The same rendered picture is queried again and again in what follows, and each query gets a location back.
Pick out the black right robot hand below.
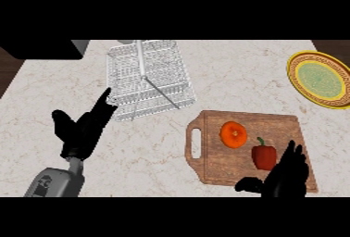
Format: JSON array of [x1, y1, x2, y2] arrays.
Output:
[[233, 139, 309, 198]]

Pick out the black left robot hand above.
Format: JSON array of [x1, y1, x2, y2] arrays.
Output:
[[49, 87, 119, 161]]

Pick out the red bell pepper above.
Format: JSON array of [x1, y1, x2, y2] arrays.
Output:
[[249, 136, 278, 171]]

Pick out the brown wooden cutting board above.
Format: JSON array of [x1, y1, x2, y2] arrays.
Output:
[[182, 109, 320, 194]]

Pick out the orange round fruit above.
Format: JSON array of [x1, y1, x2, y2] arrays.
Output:
[[218, 120, 247, 149]]

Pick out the black appliance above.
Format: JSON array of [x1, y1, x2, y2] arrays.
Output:
[[0, 40, 91, 61]]

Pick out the yellow rimmed green plate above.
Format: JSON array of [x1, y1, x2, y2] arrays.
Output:
[[284, 50, 350, 110]]

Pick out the white wire tiered basket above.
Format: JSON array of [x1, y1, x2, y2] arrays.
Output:
[[104, 40, 197, 122]]

